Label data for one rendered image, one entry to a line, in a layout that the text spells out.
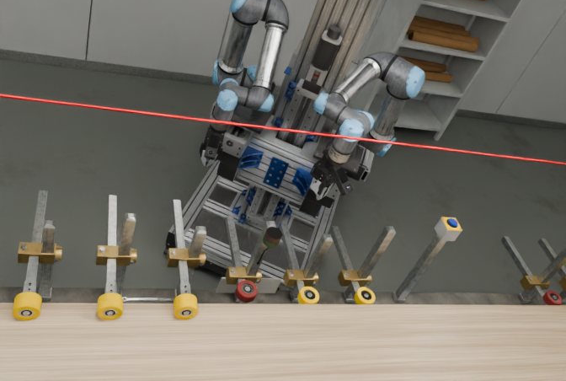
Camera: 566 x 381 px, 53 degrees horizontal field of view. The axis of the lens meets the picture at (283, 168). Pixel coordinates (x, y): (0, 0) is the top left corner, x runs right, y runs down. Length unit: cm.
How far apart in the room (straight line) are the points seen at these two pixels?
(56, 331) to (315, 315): 91
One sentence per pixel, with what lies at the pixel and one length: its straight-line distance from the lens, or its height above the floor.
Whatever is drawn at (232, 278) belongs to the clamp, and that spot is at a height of 86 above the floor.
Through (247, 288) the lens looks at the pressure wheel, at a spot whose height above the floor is 91.
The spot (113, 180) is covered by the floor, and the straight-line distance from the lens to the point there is 374.
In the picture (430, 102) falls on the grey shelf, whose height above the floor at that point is 18.
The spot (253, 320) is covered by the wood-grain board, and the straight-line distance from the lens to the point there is 210.
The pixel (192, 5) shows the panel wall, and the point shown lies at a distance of 443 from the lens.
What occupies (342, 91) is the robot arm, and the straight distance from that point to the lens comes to 209.
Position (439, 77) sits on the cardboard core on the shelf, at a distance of 511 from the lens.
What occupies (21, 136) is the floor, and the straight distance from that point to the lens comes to 400.
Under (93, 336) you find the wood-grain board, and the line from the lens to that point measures 197.
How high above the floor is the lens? 258
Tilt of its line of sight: 38 degrees down
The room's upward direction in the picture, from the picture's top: 22 degrees clockwise
